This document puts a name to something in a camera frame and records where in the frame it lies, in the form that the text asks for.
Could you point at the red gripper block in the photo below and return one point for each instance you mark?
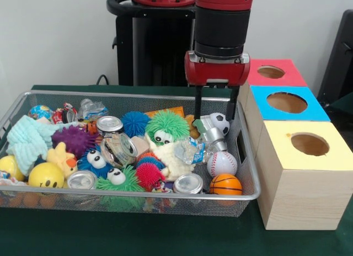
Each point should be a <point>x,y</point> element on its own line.
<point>215,72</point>

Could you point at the silver plastic toy truck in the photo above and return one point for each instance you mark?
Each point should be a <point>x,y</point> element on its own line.
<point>212,134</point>

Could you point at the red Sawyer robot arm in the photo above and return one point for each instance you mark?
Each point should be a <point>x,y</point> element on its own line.
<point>220,27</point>

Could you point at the wooden box with three holes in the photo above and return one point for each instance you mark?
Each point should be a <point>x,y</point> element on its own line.
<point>298,200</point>

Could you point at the shallow metal mesh bin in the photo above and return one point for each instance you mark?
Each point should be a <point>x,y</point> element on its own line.
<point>82,205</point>

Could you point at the black and white soccer ball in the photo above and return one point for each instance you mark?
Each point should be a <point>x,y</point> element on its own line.
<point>219,125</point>

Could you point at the large green fuzzy eyed ball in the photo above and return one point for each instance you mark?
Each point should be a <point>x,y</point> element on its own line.
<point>165,122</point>

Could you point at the white toy baseball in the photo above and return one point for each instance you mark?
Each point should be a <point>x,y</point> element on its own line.
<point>222,164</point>

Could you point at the orange toy basketball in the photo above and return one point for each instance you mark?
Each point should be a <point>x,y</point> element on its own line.
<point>226,184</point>

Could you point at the small green fuzzy eyed ball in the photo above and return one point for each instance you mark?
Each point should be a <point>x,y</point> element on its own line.
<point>131,183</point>

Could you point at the dark green tablecloth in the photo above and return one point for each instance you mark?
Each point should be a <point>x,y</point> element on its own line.
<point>344,104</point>
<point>165,239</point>

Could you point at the blue fuzzy eyed ball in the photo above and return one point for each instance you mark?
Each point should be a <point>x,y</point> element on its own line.
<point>85,165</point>

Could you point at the purple spiky ball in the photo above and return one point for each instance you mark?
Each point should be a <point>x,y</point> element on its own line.
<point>74,140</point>

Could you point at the yellow smiley ball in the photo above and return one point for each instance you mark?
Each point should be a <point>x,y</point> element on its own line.
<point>47,174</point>

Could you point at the light blue cloth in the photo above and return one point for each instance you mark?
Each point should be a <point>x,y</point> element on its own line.
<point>24,140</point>

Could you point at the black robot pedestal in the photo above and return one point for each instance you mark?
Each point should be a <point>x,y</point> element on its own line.
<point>160,46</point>

